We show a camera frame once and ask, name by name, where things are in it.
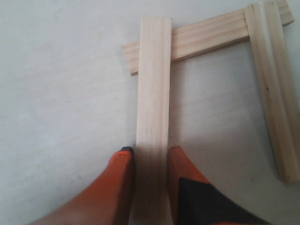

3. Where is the grooved wood block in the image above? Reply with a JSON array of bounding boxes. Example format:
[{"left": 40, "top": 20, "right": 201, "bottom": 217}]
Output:
[{"left": 245, "top": 0, "right": 300, "bottom": 183}]

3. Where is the plain wooden stick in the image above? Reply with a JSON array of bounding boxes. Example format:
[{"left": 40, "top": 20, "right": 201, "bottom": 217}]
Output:
[{"left": 133, "top": 17, "right": 172, "bottom": 225}]

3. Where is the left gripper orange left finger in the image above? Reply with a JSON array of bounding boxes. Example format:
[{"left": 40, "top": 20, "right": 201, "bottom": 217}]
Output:
[{"left": 33, "top": 147, "right": 135, "bottom": 225}]

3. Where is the wooden stick with holes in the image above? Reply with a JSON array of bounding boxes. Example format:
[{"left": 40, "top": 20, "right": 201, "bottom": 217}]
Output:
[{"left": 122, "top": 0, "right": 294, "bottom": 75}]

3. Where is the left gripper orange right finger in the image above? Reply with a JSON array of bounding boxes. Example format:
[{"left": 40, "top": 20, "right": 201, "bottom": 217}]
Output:
[{"left": 167, "top": 146, "right": 267, "bottom": 225}]

